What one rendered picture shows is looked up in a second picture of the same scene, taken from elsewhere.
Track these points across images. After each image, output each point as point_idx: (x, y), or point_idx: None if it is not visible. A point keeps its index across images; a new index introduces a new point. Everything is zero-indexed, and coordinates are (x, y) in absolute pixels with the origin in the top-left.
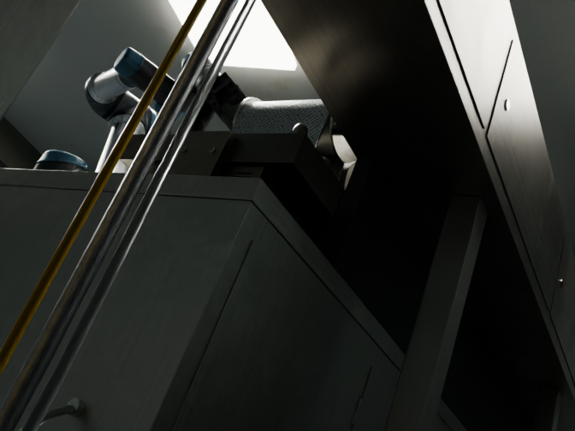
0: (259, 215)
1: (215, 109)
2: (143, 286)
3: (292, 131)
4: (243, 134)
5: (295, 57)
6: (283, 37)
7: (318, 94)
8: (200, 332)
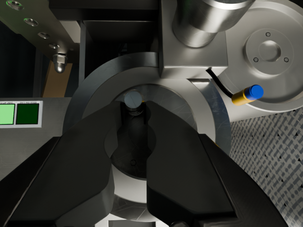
0: None
1: (12, 175)
2: None
3: (53, 63)
4: (28, 39)
5: (23, 97)
6: (5, 97)
7: (58, 97)
8: None
